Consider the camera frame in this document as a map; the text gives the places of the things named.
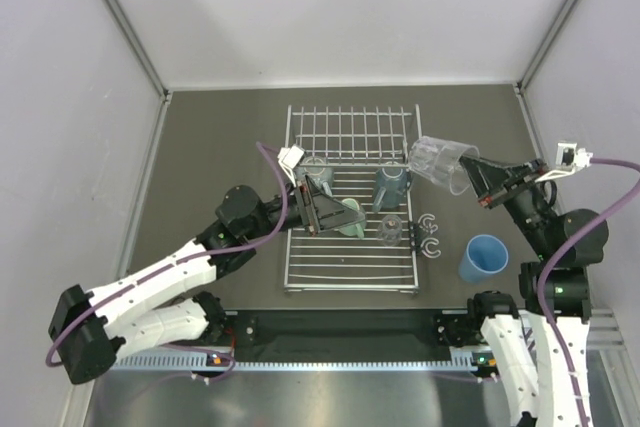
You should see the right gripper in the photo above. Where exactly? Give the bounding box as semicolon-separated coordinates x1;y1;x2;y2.
459;152;556;258

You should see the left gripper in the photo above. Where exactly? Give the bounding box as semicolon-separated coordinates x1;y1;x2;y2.
243;173;365;240

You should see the mint green cup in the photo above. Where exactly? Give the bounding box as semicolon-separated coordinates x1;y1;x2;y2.
337;198;367;239

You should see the pale speckled ceramic mug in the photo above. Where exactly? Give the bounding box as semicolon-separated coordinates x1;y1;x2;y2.
296;156;334;196

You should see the clear glass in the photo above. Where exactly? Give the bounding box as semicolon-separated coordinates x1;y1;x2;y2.
377;215;402;247
408;136;479;196

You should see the grey-blue ceramic mug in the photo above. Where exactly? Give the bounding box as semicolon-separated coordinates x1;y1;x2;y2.
372;162;411;213

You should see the blue plastic cup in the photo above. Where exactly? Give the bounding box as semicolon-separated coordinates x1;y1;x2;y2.
458;234;509;283

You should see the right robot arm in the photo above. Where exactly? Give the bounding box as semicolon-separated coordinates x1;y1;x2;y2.
459;154;609;426

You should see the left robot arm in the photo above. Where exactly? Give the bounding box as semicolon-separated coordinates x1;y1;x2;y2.
45;177;365;385

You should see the metal wire dish rack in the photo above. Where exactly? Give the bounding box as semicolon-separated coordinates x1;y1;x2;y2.
284;105;422;294

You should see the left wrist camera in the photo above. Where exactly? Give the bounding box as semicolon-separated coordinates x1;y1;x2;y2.
277;145;306;187

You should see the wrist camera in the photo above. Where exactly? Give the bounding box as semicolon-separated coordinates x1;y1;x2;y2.
536;141;593;183
277;145;306;187

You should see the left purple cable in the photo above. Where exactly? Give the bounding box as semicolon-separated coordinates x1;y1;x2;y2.
45;141;296;366

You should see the purple cable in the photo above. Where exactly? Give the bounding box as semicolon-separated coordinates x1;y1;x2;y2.
45;141;296;366
537;157;640;423

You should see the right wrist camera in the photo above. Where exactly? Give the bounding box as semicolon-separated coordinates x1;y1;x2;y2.
536;141;593;183

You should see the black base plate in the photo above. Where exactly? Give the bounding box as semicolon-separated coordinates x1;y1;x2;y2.
228;309;474;363

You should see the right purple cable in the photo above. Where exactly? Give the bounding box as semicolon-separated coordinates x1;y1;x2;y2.
537;157;640;423

